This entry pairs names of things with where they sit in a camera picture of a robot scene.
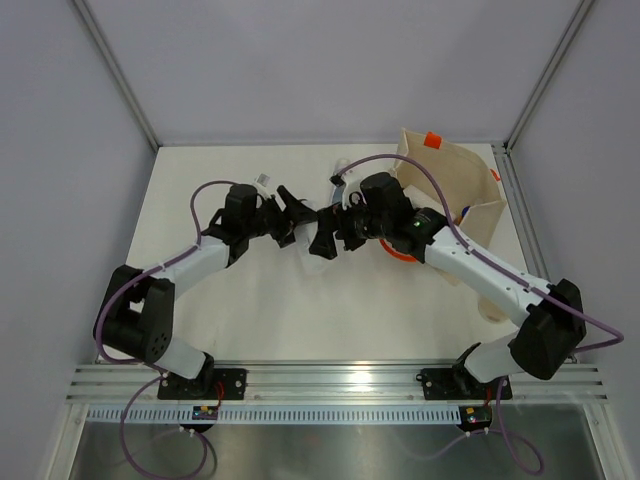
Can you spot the white slotted cable duct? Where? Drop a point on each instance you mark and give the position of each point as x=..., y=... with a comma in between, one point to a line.
x=236, y=414

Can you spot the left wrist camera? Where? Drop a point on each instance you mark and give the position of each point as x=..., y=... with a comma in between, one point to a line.
x=261, y=184

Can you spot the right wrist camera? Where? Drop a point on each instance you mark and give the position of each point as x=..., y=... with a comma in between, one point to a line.
x=352, y=185

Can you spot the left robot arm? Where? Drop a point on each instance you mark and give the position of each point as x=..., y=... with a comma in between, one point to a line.
x=136, y=317

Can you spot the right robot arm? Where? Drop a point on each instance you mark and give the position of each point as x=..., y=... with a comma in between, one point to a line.
x=547, y=316

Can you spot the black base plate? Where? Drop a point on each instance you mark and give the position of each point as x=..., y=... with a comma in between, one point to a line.
x=229, y=382
x=452, y=384

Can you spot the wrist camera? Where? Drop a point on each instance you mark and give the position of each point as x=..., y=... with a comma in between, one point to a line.
x=352, y=185
x=261, y=184

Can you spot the cream pump bottle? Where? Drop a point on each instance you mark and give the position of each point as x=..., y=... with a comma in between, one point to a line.
x=491, y=312

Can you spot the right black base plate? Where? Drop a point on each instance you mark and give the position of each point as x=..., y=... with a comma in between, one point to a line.
x=452, y=384

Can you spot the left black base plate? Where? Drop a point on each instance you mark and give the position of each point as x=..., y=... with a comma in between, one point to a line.
x=229, y=382

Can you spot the white bottle black cap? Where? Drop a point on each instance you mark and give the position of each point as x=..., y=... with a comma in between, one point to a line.
x=419, y=199

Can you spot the canvas bag orange handles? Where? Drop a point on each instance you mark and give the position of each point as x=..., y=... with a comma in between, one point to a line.
x=464, y=179

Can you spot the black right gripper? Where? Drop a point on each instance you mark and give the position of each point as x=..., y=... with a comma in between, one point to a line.
x=335, y=219

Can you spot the aluminium rail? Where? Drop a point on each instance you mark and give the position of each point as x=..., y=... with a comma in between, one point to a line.
x=337, y=383

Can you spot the orange bottle blue cap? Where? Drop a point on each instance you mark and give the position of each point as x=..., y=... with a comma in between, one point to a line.
x=463, y=214

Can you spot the silver tube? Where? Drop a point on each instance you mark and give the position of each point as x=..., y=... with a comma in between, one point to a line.
x=337, y=181

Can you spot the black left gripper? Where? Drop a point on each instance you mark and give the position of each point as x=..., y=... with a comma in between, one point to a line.
x=294, y=212

